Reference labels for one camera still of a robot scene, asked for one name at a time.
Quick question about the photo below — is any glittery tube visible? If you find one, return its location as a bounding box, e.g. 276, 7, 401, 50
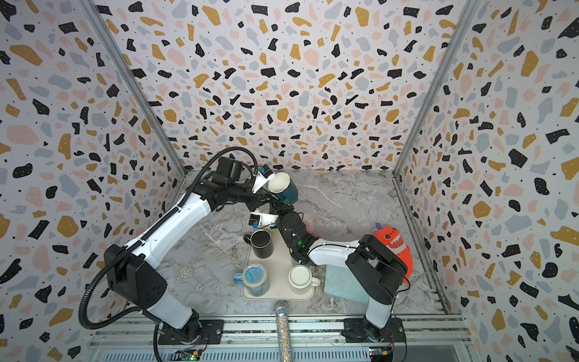
274, 301, 293, 362

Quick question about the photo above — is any dark green mug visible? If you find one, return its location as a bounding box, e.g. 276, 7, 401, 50
268, 173, 299, 205

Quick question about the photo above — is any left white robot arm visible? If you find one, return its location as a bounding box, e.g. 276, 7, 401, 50
104, 156, 262, 343

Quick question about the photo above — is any white mug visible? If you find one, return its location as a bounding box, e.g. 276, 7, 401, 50
288, 265, 321, 294

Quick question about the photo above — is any red plush monster toy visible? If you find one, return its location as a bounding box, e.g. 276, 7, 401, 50
374, 223, 413, 278

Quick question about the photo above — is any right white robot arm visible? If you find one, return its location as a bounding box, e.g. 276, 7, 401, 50
270, 205, 411, 342

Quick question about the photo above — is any teal cloth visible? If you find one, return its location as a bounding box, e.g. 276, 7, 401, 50
324, 265, 369, 305

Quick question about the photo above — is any black corrugated cable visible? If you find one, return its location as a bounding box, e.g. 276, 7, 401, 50
78, 146, 259, 330

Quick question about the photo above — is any black mug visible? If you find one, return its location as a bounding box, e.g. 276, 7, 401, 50
244, 229, 274, 259

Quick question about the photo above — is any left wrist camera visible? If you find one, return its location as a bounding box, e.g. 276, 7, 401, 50
251, 164, 275, 194

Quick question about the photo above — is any blue glazed mug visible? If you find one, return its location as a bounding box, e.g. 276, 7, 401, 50
233, 264, 270, 297

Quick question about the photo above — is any clear plastic slotted spatula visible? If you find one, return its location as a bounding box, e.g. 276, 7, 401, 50
170, 260, 204, 291

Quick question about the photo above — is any pink ghost mug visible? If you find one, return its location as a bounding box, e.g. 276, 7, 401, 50
302, 214, 315, 232

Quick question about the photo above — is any beige plastic tray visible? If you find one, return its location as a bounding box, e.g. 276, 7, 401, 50
241, 228, 319, 301

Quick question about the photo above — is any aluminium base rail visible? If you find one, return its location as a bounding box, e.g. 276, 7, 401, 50
84, 315, 478, 361

